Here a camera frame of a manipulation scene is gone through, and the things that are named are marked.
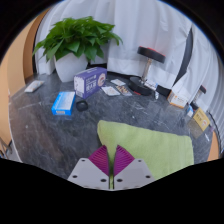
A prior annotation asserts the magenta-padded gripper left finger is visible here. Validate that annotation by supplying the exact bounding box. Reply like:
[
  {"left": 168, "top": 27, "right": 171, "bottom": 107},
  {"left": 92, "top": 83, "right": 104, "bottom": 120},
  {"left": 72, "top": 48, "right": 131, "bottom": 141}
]
[{"left": 67, "top": 144, "right": 111, "bottom": 191}]

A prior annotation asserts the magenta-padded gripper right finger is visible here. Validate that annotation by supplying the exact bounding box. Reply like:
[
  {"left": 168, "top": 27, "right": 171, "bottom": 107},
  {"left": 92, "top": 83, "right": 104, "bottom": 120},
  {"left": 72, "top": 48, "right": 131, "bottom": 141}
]
[{"left": 113, "top": 144, "right": 156, "bottom": 191}]

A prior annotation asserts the light green towel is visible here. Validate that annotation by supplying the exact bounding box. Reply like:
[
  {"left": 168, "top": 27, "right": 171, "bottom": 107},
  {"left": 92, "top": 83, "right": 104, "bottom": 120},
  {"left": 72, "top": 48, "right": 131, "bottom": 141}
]
[{"left": 96, "top": 119, "right": 195, "bottom": 191}]

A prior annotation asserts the small black round object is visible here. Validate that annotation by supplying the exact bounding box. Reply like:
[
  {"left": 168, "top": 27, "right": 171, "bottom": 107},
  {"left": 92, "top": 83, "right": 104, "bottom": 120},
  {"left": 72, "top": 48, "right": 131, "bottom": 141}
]
[{"left": 75, "top": 99, "right": 89, "bottom": 112}]

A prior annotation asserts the blue cardboard box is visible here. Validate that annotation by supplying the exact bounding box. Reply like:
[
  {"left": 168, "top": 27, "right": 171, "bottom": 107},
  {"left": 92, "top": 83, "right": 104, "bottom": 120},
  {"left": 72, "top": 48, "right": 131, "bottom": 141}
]
[{"left": 51, "top": 91, "right": 77, "bottom": 117}]

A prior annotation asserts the brown printed flat packet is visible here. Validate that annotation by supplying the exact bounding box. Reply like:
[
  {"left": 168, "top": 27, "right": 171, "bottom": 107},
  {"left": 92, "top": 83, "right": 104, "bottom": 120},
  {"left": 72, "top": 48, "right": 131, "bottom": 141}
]
[{"left": 115, "top": 85, "right": 133, "bottom": 97}]

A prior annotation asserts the small blue and white box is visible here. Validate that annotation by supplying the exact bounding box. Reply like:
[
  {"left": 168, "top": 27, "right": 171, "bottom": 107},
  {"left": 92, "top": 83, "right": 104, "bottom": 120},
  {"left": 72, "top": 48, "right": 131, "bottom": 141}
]
[{"left": 186, "top": 105, "right": 195, "bottom": 118}]

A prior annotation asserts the white printed flat packet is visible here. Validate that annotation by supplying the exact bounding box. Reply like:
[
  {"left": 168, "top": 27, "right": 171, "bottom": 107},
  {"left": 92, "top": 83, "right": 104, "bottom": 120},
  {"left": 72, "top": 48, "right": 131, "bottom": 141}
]
[{"left": 100, "top": 85, "right": 121, "bottom": 97}]

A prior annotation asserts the orange wooden furniture panel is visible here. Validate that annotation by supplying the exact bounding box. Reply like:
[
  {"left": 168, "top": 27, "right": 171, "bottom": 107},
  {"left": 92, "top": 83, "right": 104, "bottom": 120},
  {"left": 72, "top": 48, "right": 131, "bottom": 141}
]
[{"left": 207, "top": 131, "right": 221, "bottom": 162}]

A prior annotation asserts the white box with orange print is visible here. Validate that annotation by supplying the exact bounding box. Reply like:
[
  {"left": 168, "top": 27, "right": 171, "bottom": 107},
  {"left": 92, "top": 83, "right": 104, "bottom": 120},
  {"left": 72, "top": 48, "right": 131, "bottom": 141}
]
[{"left": 166, "top": 90, "right": 189, "bottom": 109}]

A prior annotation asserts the yellow cardboard box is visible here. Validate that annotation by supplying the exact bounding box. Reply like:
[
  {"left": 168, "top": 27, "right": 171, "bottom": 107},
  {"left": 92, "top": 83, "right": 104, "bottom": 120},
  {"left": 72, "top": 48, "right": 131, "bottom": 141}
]
[{"left": 192, "top": 107, "right": 211, "bottom": 132}]

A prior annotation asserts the white booklet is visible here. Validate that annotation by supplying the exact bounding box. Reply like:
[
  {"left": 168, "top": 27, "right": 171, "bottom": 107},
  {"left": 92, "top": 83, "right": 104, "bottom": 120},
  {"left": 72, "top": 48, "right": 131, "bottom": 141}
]
[{"left": 143, "top": 79, "right": 159, "bottom": 92}]

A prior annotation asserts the purple cardboard box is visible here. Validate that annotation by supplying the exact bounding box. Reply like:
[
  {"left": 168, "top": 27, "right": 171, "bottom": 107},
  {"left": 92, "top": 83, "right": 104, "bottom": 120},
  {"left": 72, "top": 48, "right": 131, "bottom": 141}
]
[{"left": 73, "top": 66, "right": 108, "bottom": 100}]

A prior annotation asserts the small white card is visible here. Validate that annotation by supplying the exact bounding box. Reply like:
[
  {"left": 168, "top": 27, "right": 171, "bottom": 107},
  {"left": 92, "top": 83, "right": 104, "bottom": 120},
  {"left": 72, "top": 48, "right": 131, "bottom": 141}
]
[{"left": 110, "top": 78, "right": 127, "bottom": 87}]

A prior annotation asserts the white curtain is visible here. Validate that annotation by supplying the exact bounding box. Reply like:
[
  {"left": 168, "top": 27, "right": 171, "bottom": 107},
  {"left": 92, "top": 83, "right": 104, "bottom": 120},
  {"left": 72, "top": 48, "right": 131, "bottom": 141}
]
[
  {"left": 34, "top": 0, "right": 193, "bottom": 90},
  {"left": 171, "top": 24, "right": 224, "bottom": 134}
]

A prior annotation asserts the green potted plant, white pot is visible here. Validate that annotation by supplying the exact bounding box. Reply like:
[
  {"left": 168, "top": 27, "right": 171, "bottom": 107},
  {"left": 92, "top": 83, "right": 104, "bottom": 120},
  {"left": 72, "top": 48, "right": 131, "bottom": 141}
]
[{"left": 32, "top": 15, "right": 124, "bottom": 83}]

